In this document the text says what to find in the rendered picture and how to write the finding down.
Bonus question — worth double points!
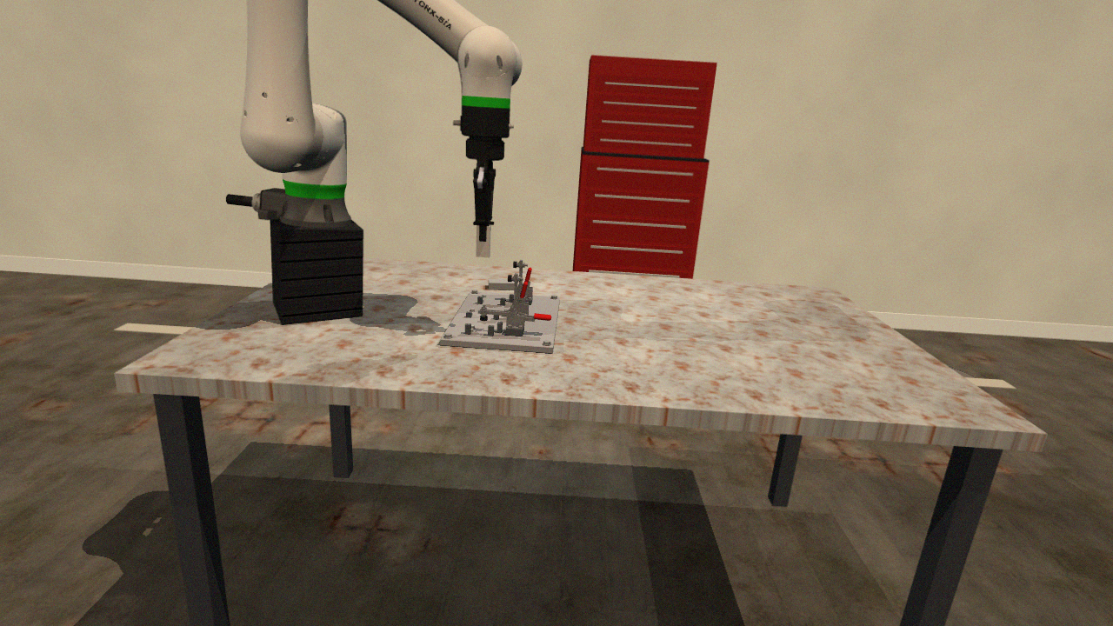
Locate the toggle clamp with red handle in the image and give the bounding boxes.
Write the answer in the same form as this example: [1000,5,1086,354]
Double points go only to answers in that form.
[508,273,529,316]

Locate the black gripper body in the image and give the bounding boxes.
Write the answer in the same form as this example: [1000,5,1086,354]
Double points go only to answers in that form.
[466,139,504,188]

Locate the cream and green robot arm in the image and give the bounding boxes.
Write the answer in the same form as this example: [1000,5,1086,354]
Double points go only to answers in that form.
[226,0,523,228]

